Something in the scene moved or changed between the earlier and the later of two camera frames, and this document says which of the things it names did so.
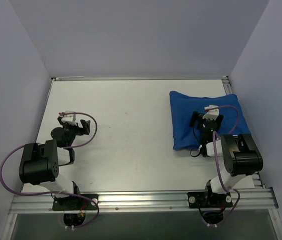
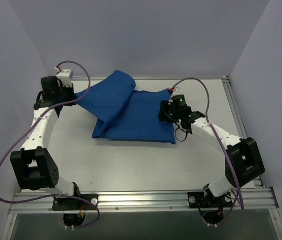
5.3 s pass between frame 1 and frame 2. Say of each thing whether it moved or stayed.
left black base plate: stayed
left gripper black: moved
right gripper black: moved
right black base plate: stayed
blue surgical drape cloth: moved
